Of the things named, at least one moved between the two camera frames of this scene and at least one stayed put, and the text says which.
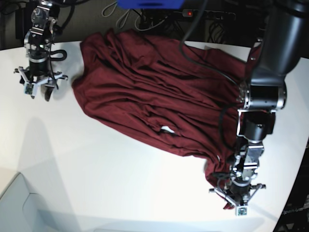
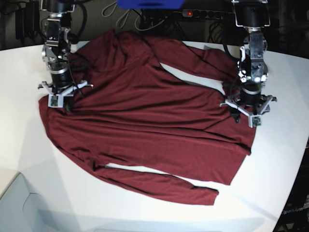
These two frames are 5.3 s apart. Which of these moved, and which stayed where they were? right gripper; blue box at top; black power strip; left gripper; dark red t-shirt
Moved: right gripper; dark red t-shirt; left gripper
Stayed: black power strip; blue box at top
